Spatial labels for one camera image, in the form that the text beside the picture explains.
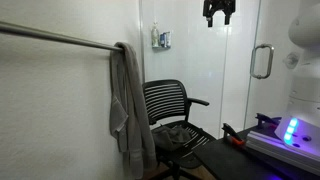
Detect round shower knob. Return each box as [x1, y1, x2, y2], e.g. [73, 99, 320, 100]
[283, 52, 300, 70]

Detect glass shower door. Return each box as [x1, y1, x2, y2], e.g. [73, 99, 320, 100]
[244, 0, 303, 131]

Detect metal door handle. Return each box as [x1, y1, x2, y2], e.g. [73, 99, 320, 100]
[249, 43, 275, 80]

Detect orange black clamp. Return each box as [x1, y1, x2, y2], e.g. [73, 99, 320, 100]
[221, 122, 247, 147]

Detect small shower shelf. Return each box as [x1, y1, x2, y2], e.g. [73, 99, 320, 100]
[152, 45, 172, 51]

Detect silver aluminium rail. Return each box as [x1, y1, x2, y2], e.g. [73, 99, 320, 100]
[245, 129, 320, 176]

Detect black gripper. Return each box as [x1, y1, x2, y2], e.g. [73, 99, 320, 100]
[203, 0, 236, 28]

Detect black mesh office chair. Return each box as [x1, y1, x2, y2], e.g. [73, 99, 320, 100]
[142, 78, 218, 180]

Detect purple clamp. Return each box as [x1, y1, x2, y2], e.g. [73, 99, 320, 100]
[255, 112, 283, 129]

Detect large grey towel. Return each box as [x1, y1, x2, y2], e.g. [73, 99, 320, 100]
[109, 42, 158, 179]

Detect metal towel bar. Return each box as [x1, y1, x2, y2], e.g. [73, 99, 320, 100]
[0, 20, 124, 53]

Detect small grey cloth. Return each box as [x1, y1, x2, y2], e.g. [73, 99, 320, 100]
[151, 124, 193, 153]

